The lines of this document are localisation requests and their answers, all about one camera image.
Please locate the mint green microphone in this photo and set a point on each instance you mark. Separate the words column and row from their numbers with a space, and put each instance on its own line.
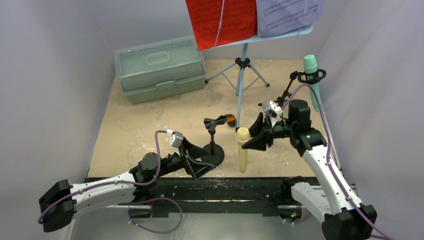
column 310, row 66

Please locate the lavender sheet music page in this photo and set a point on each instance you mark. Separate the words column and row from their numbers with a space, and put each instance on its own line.
column 278, row 17

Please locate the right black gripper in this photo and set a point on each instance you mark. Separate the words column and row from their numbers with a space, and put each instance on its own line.
column 268, row 130

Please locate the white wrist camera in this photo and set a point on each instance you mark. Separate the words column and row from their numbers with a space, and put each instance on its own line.
column 175, row 140
column 273, row 111

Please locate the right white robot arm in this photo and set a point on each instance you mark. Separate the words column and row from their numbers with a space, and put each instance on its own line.
column 341, row 213

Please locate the light blue music stand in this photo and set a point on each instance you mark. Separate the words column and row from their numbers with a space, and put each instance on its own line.
column 244, row 62

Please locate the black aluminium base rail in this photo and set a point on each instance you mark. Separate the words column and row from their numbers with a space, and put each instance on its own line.
column 269, row 196

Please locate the black round-base microphone stand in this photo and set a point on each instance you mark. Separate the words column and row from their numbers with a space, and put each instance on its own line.
column 215, row 153

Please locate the cream yellow microphone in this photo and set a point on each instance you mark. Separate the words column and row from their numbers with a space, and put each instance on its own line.
column 242, row 137

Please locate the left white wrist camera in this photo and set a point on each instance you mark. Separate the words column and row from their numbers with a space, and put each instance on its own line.
column 175, row 140

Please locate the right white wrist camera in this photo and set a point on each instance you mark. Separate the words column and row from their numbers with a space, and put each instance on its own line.
column 273, row 111

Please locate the red sheet music page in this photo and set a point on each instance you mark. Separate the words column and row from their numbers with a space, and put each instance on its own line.
column 220, row 22

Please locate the grey-green plastic toolbox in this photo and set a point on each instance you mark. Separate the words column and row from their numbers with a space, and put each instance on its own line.
column 160, row 69

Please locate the orange black hex key set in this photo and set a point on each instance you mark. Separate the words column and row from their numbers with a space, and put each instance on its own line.
column 231, row 120

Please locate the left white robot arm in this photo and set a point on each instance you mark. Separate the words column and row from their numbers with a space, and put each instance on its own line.
column 64, row 201

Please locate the black tripod microphone stand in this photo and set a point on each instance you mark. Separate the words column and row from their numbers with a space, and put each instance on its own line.
column 301, row 78

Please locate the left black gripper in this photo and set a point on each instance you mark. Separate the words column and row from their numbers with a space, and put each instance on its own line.
column 193, row 167

